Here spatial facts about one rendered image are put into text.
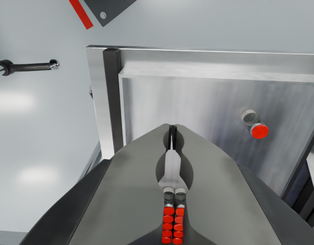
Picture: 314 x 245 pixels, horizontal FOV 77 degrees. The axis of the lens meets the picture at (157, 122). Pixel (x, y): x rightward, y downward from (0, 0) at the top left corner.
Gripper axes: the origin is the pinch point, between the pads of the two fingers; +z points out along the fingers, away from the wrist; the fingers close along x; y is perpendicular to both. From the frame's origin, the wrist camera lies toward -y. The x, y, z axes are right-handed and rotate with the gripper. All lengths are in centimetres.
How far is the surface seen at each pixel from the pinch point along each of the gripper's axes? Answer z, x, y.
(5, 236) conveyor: 18, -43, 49
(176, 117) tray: 16.0, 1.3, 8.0
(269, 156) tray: 16.0, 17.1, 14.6
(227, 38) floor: 104, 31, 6
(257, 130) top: 11.4, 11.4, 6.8
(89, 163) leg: 53, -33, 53
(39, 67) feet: 95, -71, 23
